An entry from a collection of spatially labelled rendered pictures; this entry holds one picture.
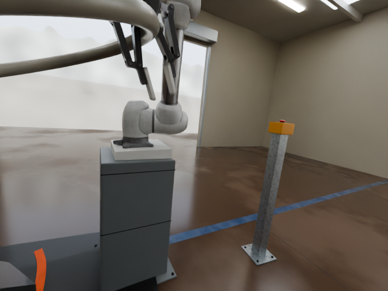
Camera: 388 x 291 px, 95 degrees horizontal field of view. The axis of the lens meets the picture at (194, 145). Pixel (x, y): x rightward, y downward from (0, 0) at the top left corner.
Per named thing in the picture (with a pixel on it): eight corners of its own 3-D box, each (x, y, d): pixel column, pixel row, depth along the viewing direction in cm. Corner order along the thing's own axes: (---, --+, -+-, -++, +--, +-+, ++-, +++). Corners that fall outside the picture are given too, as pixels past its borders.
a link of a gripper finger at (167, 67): (162, 63, 41) (165, 63, 41) (170, 94, 44) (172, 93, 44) (166, 62, 38) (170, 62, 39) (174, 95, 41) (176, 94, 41)
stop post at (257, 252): (276, 260, 142) (304, 123, 123) (257, 265, 134) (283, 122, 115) (258, 242, 160) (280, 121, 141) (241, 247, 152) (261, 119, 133)
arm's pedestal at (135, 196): (92, 246, 138) (91, 145, 124) (155, 231, 162) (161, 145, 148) (90, 310, 95) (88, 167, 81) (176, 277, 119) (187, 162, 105)
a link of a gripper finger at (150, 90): (146, 66, 37) (143, 67, 36) (156, 100, 40) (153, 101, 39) (144, 67, 39) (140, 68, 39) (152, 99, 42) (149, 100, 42)
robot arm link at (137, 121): (124, 133, 118) (123, 99, 113) (152, 134, 122) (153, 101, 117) (119, 137, 103) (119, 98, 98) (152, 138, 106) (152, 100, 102)
